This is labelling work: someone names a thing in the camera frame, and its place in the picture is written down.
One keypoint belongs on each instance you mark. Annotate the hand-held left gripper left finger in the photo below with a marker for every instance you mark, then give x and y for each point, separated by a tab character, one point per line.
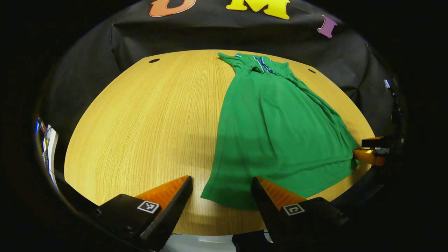
168	217

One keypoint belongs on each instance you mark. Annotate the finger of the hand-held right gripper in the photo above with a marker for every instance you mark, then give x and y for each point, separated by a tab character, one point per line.
374	142
367	156

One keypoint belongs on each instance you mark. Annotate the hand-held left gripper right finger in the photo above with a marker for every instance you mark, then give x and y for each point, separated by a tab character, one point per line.
269	213

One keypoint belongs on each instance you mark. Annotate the green T-shirt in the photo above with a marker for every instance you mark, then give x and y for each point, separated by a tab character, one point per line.
280	133

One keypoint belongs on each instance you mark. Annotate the thin dark stand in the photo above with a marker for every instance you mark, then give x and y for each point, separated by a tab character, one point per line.
394	105

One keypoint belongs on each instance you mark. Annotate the black backdrop cloth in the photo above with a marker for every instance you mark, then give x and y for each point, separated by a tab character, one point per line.
210	35

